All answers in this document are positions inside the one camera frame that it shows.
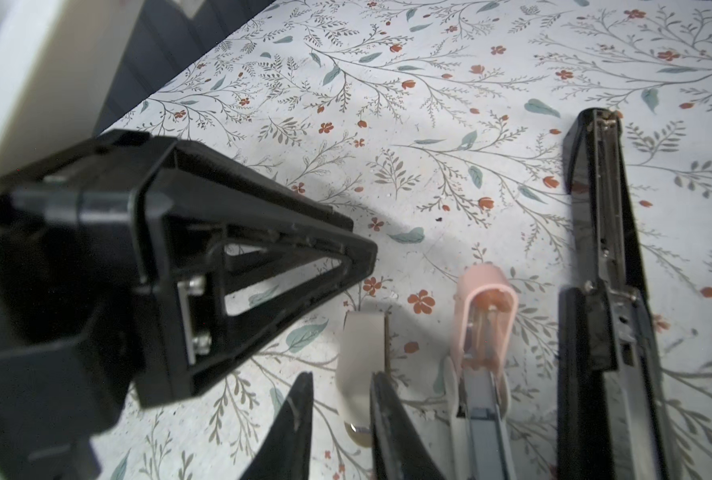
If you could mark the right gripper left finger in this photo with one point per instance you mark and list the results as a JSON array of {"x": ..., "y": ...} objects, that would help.
[{"x": 285, "y": 452}]

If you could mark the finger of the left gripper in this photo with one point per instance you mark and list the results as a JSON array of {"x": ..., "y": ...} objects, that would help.
[{"x": 206, "y": 227}]

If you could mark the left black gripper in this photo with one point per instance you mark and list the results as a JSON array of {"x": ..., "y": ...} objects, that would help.
[{"x": 73, "y": 253}]

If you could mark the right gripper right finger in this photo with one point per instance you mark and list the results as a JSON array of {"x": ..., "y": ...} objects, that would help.
[{"x": 397, "y": 449}]

